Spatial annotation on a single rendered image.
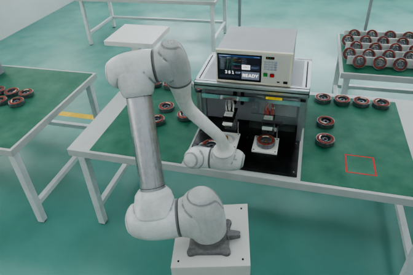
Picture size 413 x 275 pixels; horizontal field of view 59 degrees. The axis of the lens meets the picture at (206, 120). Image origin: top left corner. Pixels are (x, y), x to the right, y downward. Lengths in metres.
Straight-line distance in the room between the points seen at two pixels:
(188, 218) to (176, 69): 0.57
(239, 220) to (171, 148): 0.78
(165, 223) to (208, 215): 0.17
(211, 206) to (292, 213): 1.54
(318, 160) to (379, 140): 0.45
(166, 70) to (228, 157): 0.54
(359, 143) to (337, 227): 0.75
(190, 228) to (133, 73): 0.63
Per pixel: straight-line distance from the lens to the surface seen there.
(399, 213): 2.83
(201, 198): 1.41
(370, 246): 2.84
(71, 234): 2.96
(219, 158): 1.69
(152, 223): 1.47
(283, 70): 2.09
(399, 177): 2.23
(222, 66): 2.14
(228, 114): 2.23
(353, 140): 2.41
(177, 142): 2.30
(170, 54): 1.36
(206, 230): 1.46
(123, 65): 1.40
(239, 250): 1.58
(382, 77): 3.24
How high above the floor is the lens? 2.15
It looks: 34 degrees down
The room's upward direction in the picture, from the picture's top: 3 degrees counter-clockwise
